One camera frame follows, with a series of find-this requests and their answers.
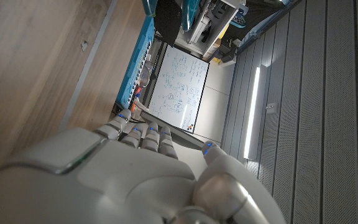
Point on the whiteboard with writing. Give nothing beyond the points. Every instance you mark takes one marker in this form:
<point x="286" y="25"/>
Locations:
<point x="179" y="87"/>

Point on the long ceiling light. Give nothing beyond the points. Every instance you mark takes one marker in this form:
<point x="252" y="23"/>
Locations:
<point x="251" y="115"/>

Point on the blue toy piano keyboard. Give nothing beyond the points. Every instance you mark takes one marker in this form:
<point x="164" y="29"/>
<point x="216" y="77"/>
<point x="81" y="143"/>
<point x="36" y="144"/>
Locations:
<point x="135" y="68"/>

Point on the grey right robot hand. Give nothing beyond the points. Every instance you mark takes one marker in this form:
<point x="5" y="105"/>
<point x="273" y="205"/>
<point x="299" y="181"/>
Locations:
<point x="120" y="186"/>

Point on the white shelf unit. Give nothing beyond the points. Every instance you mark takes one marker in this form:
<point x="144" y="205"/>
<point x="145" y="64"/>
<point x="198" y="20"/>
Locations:
<point x="204" y="28"/>

